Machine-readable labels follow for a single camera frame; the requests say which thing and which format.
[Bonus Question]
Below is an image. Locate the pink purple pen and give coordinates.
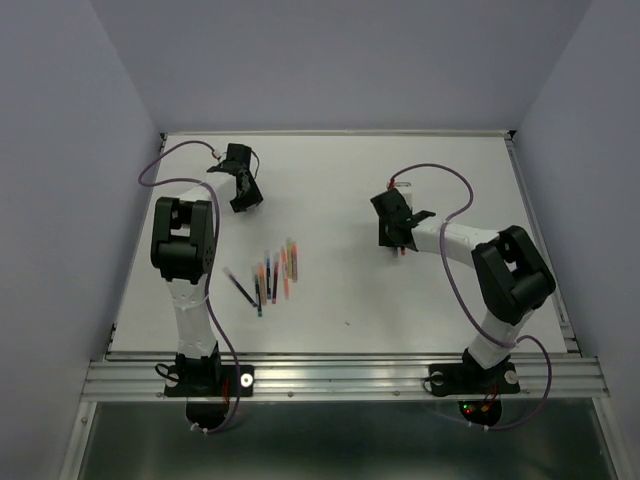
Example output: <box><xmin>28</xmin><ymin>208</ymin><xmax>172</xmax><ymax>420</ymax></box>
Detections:
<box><xmin>271</xmin><ymin>252</ymin><xmax>281</xmax><ymax>304</ymax></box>

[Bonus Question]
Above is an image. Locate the green orange pen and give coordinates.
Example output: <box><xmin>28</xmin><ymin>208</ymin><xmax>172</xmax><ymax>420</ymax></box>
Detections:
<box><xmin>254</xmin><ymin>269</ymin><xmax>263</xmax><ymax>318</ymax></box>

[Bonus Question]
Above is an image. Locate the yellow highlighter pen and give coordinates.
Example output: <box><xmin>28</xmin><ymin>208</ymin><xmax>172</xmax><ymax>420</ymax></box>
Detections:
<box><xmin>286</xmin><ymin>239</ymin><xmax>298</xmax><ymax>282</ymax></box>

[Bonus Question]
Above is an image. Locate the aluminium right side rail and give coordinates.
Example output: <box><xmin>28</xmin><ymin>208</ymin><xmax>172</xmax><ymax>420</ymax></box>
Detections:
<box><xmin>504</xmin><ymin>130</ymin><xmax>582</xmax><ymax>356</ymax></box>

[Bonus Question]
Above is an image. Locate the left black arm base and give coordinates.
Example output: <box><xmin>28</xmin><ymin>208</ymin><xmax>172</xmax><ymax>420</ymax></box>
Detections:
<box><xmin>154</xmin><ymin>352</ymin><xmax>255</xmax><ymax>435</ymax></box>

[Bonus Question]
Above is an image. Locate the orange highlighter pen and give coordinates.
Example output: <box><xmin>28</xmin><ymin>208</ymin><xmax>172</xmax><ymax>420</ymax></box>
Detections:
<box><xmin>281</xmin><ymin>245</ymin><xmax>292</xmax><ymax>299</ymax></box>

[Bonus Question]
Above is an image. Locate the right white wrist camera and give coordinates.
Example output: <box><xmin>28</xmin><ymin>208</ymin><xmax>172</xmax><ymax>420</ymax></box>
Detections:
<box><xmin>393</xmin><ymin>182</ymin><xmax>413</xmax><ymax>209</ymax></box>

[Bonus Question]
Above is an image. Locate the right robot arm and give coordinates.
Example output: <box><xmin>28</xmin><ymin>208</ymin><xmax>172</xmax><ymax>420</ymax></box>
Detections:
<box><xmin>371</xmin><ymin>188</ymin><xmax>556</xmax><ymax>390</ymax></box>

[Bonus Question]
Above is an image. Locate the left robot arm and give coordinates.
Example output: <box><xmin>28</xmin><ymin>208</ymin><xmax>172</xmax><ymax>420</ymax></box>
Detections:
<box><xmin>138</xmin><ymin>140</ymin><xmax>263</xmax><ymax>394</ymax></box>

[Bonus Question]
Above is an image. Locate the aluminium rail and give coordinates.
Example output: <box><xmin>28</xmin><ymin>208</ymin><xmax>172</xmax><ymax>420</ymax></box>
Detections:
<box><xmin>81</xmin><ymin>353</ymin><xmax>610</xmax><ymax>403</ymax></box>
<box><xmin>504</xmin><ymin>130</ymin><xmax>582</xmax><ymax>356</ymax></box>

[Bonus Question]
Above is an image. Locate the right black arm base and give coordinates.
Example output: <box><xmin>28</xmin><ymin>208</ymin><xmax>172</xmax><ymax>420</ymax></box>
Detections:
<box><xmin>422</xmin><ymin>360</ymin><xmax>521</xmax><ymax>429</ymax></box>

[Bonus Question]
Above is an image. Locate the dark blue pen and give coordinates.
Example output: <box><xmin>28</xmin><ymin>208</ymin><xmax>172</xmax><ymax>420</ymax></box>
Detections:
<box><xmin>223</xmin><ymin>267</ymin><xmax>258</xmax><ymax>309</ymax></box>

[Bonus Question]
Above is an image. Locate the aluminium front rail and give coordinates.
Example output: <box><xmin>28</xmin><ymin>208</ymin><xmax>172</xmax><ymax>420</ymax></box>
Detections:
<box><xmin>81</xmin><ymin>353</ymin><xmax>610</xmax><ymax>403</ymax></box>

